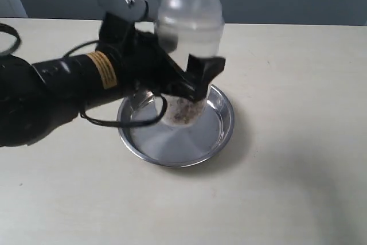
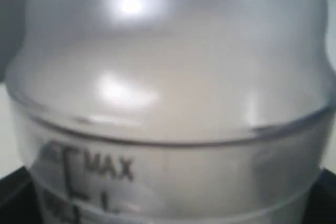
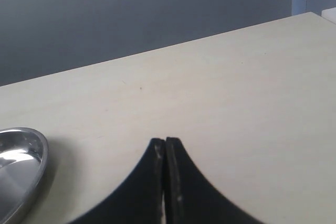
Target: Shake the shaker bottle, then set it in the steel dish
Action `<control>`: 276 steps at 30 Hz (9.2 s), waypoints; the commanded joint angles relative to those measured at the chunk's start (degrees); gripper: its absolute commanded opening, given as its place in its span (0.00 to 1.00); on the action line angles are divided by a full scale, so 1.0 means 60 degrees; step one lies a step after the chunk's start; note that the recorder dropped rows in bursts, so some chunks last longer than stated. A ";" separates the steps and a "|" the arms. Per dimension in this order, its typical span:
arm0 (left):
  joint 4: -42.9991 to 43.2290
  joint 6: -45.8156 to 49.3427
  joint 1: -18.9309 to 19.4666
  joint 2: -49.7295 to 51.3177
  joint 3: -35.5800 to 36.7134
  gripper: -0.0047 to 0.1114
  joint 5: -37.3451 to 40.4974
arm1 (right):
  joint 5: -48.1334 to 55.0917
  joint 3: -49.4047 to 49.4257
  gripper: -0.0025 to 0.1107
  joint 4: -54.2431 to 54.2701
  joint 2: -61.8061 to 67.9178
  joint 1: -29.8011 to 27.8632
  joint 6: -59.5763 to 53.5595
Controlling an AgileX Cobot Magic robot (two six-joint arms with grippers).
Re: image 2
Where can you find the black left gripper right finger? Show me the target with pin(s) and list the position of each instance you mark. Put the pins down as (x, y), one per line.
(321, 203)

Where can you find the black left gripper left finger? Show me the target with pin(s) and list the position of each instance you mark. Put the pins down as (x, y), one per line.
(18, 199)

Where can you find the clear plastic shaker bottle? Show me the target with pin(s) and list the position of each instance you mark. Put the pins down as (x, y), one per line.
(173, 111)

